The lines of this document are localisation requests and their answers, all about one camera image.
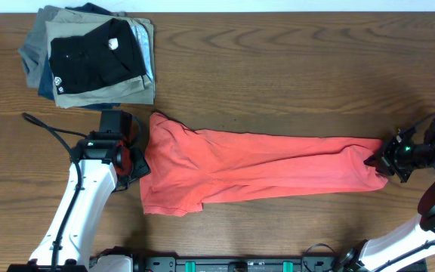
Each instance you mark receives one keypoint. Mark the black folded polo shirt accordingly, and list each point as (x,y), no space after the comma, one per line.
(105,56)

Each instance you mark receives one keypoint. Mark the light blue folded garment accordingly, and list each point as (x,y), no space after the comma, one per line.
(143,40)

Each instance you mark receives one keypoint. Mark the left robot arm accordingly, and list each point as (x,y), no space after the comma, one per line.
(104,162)

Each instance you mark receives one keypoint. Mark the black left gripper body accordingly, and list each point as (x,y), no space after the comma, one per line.
(137,165)

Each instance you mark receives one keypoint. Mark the red soccer t-shirt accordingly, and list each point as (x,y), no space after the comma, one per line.
(191,168)

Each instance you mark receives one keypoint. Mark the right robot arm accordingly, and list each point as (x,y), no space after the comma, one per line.
(414,240)

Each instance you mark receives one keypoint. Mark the khaki folded garment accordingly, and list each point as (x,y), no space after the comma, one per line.
(138,90)

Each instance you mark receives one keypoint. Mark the navy folded garment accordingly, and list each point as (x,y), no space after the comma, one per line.
(46,80)

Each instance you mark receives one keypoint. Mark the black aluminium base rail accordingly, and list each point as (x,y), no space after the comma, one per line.
(240,264)

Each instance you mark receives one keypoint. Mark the grey folded garment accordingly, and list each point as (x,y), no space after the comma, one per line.
(34,49)

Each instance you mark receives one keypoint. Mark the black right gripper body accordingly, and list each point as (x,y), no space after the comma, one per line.
(401,162)

